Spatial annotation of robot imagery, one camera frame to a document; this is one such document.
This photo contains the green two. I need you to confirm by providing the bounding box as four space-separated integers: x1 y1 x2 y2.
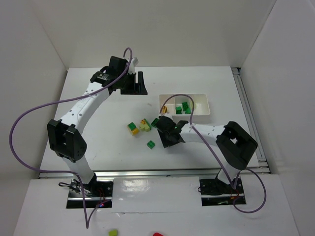
151 118 159 128
182 102 190 111

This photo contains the small green lego brick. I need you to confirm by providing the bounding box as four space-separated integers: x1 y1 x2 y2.
146 140 156 149

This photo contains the green lego plate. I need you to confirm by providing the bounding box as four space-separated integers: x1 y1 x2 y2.
175 106 182 115

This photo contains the white divided plastic container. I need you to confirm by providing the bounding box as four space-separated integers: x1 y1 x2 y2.
159 94 211 116

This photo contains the yellow orange lego piece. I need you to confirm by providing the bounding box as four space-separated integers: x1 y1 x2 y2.
162 106 169 114

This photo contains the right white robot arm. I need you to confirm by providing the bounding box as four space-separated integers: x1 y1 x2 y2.
155 116 258 187

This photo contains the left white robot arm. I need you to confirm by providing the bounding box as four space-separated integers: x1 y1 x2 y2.
47 56 147 192

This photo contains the pale yellow green lego stack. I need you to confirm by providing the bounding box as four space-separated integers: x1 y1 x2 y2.
139 118 152 132

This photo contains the red object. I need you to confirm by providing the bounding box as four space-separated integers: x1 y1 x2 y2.
153 232 164 236

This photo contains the lime green object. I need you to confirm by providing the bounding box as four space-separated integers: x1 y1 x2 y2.
108 229 118 236

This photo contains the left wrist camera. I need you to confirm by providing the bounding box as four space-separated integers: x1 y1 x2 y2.
128 57 138 74

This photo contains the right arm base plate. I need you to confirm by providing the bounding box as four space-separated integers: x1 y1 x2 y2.
197 178 246 207

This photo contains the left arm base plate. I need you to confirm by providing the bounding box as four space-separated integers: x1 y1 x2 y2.
58 179 114 209

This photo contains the aluminium rail frame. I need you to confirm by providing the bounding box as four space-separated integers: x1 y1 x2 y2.
39 66 271 180

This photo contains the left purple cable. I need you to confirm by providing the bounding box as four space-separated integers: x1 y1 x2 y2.
9 48 135 229

